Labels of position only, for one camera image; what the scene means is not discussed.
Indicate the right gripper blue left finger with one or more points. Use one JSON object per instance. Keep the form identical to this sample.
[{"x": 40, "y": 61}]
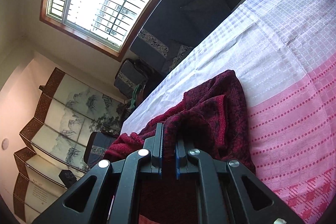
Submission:
[{"x": 108, "y": 192}]

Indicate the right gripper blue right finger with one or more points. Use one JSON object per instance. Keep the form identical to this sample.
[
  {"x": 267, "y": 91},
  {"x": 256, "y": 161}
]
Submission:
[{"x": 228, "y": 192}]

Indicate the dark red floral sweater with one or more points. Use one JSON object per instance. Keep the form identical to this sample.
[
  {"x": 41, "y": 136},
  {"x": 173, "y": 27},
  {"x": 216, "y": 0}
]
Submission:
[{"x": 214, "y": 117}]

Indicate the painted folding screen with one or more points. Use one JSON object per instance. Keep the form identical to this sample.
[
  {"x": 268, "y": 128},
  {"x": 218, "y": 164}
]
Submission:
[{"x": 67, "y": 113}]

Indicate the pink checked bed sheet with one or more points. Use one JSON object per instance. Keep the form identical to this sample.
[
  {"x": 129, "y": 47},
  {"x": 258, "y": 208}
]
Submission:
[{"x": 283, "y": 53}]

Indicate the dark square pillow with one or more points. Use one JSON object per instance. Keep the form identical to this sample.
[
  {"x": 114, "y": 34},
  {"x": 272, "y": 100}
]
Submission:
[{"x": 206, "y": 15}]

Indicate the dark blue padded headboard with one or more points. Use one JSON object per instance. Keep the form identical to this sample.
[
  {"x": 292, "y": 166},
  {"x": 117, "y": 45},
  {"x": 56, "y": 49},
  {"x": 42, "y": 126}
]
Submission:
[{"x": 175, "y": 28}]

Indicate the round white wall fixture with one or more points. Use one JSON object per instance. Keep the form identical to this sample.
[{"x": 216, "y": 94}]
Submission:
[{"x": 5, "y": 144}]

